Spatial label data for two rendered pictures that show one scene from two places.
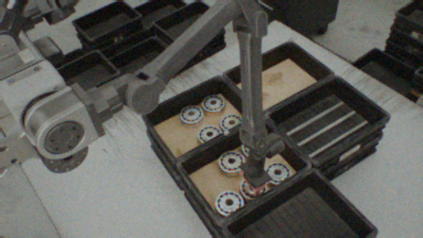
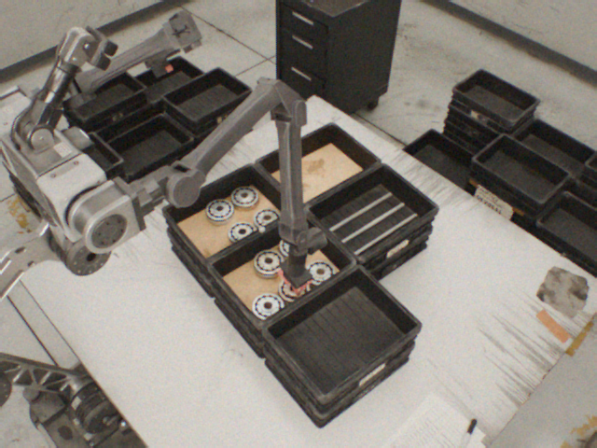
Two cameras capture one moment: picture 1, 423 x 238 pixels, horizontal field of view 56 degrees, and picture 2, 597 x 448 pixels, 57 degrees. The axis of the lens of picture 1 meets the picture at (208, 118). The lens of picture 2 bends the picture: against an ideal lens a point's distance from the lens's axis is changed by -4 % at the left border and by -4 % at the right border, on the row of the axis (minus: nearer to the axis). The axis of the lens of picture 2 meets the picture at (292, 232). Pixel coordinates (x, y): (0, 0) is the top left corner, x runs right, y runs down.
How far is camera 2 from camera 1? 43 cm
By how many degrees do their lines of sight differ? 7
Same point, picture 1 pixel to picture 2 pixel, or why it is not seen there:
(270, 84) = (310, 173)
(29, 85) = (73, 179)
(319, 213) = (365, 314)
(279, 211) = (323, 313)
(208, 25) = (246, 116)
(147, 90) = (188, 182)
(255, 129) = (296, 223)
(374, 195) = (423, 295)
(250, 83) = (290, 174)
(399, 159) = (451, 255)
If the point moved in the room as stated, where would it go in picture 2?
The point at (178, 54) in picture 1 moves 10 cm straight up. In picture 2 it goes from (217, 145) to (215, 112)
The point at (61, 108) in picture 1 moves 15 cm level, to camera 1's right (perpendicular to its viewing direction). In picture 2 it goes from (106, 202) to (174, 193)
